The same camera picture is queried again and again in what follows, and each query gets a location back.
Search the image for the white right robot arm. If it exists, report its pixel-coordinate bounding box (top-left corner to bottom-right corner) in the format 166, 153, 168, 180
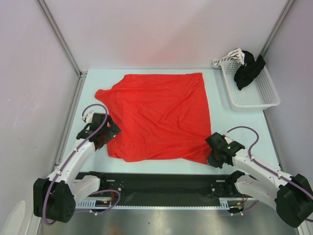
205, 132, 313, 228

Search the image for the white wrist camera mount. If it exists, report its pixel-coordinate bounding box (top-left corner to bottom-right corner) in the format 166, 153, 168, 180
82, 111, 95, 123
223, 132, 234, 144

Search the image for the white striped tank top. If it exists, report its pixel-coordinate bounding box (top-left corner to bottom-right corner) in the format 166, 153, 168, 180
212, 48, 245, 68

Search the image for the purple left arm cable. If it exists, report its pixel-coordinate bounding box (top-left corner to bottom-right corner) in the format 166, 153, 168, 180
43, 103, 121, 226

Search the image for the white plastic basket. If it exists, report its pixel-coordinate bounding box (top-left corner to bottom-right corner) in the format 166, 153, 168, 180
221, 60, 281, 111

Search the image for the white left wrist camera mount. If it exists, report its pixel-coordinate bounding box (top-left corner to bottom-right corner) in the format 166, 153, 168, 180
82, 111, 95, 123

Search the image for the red tank top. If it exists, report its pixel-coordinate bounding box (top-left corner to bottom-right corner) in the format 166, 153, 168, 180
95, 72, 211, 164

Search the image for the white slotted cable duct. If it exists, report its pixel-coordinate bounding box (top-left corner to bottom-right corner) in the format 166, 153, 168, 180
76, 198, 244, 212

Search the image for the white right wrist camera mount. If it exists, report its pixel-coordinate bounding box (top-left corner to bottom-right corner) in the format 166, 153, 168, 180
223, 132, 234, 144

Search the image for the black tank top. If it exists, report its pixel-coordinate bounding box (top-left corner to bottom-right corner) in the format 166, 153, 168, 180
234, 50, 266, 91

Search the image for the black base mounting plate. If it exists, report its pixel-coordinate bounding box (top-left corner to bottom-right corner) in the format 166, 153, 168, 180
75, 171, 248, 206

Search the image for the aluminium frame rail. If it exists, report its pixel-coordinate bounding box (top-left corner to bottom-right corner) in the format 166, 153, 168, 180
36, 70, 88, 199

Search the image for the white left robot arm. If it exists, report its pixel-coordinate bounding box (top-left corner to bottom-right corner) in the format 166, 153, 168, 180
33, 111, 121, 224

